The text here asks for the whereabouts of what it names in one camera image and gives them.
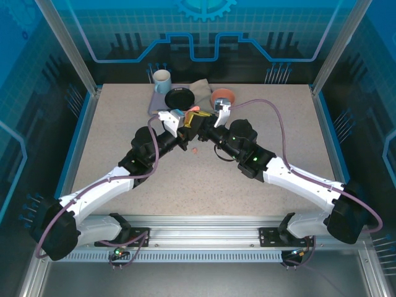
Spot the black round plate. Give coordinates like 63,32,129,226
164,87,196,111

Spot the beige folded cloth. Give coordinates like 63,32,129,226
189,78,215,108

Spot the pink ceramic cup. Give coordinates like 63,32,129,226
210,88,236,112

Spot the lavender plastic tray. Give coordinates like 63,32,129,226
148,83,199,118

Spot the light blue mug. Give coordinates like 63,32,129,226
153,69,172,95

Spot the grey metal shelf panel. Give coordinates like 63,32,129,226
38,261,372,297

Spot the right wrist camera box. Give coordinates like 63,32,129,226
213,97,232,128

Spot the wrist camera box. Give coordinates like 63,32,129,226
157,108,186,137
213,97,232,128

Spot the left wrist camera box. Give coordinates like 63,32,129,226
157,108,186,137

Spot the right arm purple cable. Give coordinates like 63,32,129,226
230,98,384,270

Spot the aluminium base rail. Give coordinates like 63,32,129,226
41,214,371,252

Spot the aluminium frame post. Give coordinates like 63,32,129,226
34,0,101,95
311,0,364,97

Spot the slotted cable duct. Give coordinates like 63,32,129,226
48,251,284,264

